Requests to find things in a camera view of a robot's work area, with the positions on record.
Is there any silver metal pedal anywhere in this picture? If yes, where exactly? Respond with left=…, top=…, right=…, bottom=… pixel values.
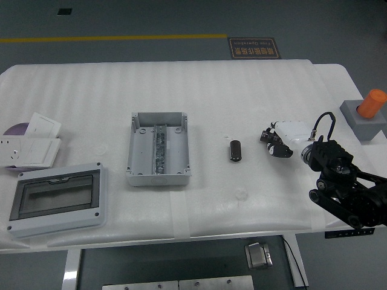
left=244, top=242, right=274, bottom=270

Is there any white switch panel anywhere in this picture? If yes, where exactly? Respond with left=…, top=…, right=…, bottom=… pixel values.
left=20, top=138, right=62, bottom=169

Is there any black floor sign orange text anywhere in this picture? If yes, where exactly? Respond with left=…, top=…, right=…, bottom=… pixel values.
left=227, top=37, right=282, bottom=60

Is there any grey enclosure cover tinted window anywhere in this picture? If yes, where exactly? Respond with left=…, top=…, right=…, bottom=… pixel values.
left=6, top=162, right=108, bottom=239

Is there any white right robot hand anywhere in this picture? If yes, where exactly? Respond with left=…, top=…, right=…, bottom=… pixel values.
left=259, top=120, right=313, bottom=159

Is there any white foam mat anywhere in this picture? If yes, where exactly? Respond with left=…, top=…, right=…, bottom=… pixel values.
left=0, top=59, right=336, bottom=247

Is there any purple disc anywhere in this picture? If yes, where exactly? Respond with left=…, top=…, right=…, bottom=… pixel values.
left=2, top=121, right=30, bottom=173

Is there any thin white switch plate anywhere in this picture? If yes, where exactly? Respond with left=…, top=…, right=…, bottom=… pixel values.
left=25, top=112, right=62, bottom=140

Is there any grey metal plate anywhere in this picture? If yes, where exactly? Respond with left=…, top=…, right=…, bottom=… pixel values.
left=102, top=280, right=180, bottom=290
left=178, top=275, right=255, bottom=290

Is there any black table control panel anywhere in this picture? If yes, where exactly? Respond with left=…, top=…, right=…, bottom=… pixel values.
left=324, top=227, right=376, bottom=239

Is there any grey block holder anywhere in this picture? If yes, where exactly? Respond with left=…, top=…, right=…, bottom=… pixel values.
left=339, top=98, right=387, bottom=141

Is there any white wall socket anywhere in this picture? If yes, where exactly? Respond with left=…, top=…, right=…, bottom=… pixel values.
left=0, top=135, right=24, bottom=167

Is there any white table leg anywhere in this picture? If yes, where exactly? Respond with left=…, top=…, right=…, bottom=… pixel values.
left=283, top=234, right=310, bottom=288
left=61, top=249, right=82, bottom=290

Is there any thin black cable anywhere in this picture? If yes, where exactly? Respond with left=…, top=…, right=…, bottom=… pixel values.
left=282, top=237, right=306, bottom=288

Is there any metal mounting rail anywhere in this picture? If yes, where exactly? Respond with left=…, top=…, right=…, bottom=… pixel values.
left=153, top=124, right=168, bottom=175

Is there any open grey junction box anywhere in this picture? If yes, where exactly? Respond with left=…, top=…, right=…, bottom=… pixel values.
left=126, top=112, right=193, bottom=187

